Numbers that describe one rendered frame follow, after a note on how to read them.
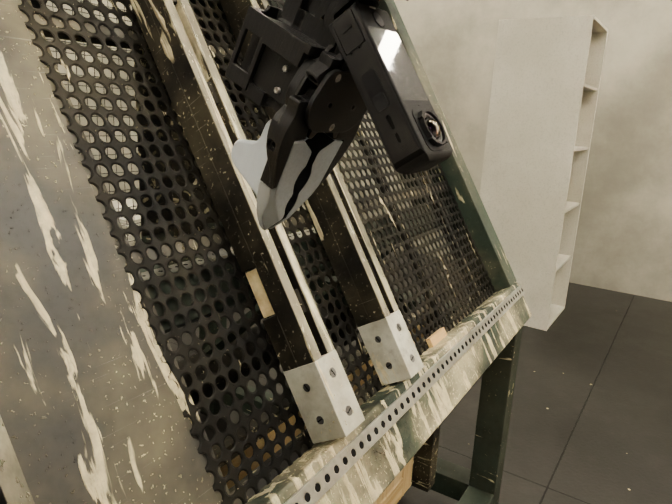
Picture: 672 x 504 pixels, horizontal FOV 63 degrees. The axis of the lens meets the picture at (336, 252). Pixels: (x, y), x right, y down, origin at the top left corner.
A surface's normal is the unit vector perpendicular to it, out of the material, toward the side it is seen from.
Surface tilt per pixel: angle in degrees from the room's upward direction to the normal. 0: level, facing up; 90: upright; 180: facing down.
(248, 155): 92
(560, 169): 90
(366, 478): 59
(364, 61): 91
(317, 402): 90
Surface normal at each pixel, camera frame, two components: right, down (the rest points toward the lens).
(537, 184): -0.55, 0.18
